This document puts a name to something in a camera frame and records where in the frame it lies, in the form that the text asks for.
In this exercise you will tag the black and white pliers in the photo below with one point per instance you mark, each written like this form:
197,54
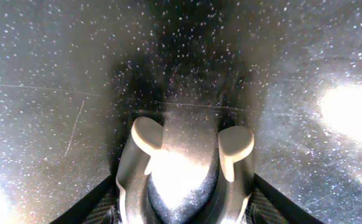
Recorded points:
134,174

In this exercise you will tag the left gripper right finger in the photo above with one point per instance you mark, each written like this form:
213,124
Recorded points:
274,208

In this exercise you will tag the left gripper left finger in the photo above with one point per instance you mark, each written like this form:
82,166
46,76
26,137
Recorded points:
90,208

